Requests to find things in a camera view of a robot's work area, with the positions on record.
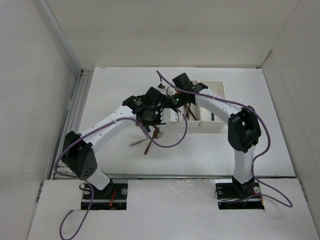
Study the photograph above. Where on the white left container bin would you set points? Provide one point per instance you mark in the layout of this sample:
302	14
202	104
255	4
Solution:
195	116

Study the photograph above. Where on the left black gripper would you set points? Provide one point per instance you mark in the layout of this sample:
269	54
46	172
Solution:
158	121

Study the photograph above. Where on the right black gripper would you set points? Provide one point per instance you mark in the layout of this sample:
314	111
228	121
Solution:
166	100

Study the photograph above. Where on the white right container bin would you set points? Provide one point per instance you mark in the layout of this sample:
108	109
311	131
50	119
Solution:
206	123

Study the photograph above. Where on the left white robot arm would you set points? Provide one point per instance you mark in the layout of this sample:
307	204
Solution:
79	149

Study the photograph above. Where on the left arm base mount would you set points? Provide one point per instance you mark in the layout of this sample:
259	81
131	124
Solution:
116	200

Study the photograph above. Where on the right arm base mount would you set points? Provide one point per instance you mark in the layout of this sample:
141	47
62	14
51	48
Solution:
232	195

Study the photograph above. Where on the copper fork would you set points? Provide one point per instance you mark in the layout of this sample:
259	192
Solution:
154	136

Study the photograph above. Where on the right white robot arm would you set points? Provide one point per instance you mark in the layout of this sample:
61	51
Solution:
243	127

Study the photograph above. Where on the silver spoon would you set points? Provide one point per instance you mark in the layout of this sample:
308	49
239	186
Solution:
136	142

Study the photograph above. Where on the copper round spoon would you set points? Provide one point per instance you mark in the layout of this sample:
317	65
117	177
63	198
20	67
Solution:
187	111

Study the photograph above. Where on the white container bin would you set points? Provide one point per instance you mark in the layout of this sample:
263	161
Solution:
195	116
206	123

